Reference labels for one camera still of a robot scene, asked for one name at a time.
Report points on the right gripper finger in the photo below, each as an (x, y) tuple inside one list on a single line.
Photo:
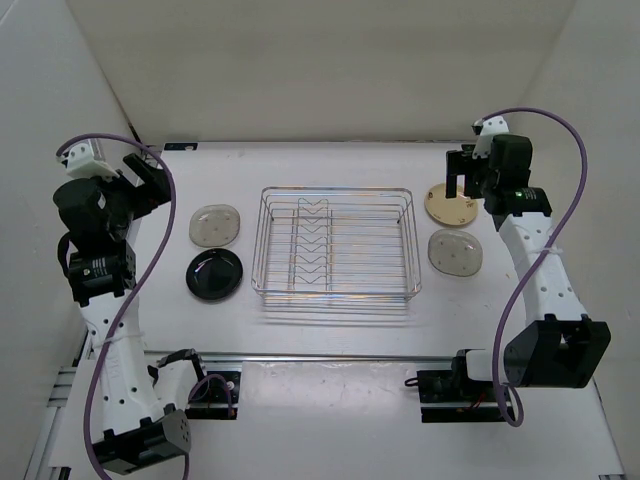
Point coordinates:
[(455, 163), (472, 187)]

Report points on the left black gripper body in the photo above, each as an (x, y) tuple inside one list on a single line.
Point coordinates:
[(128, 202)]

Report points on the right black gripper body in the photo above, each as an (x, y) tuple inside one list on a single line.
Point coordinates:
[(489, 180)]

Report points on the cream ceramic plate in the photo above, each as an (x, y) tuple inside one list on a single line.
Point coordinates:
[(457, 211)]

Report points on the clear glass plate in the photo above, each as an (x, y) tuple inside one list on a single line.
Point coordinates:
[(214, 226), (455, 253)]

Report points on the black glossy plate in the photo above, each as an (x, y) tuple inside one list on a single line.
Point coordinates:
[(214, 274)]

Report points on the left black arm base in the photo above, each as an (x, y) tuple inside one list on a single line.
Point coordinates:
[(212, 400)]

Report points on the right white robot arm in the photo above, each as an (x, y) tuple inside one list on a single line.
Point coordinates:
[(560, 345)]

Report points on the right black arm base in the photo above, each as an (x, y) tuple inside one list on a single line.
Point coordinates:
[(446, 398)]

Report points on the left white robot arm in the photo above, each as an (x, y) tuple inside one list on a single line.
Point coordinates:
[(135, 413)]

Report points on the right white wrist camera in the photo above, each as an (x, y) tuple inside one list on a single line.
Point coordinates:
[(485, 130)]

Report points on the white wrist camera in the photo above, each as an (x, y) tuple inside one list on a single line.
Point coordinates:
[(485, 130), (86, 159)]

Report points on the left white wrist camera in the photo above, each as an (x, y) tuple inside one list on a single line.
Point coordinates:
[(86, 159)]

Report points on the chrome wire dish rack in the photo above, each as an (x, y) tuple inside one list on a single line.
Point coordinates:
[(336, 243)]

